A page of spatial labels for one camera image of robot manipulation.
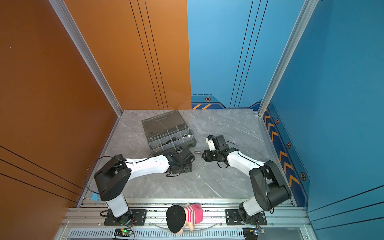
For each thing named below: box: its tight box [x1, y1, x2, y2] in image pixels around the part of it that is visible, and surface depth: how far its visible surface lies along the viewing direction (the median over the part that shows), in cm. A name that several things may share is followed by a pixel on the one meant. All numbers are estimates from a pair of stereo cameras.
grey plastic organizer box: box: [141, 109, 197, 156], surface depth 105 cm
